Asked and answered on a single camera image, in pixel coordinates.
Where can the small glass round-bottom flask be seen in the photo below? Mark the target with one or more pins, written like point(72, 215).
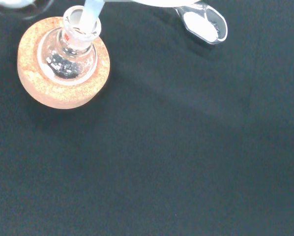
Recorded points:
point(68, 64)

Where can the glass weighing funnel with powder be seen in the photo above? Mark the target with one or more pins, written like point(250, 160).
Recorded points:
point(198, 24)

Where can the black bench cloth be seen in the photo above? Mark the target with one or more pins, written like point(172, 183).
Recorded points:
point(161, 147)

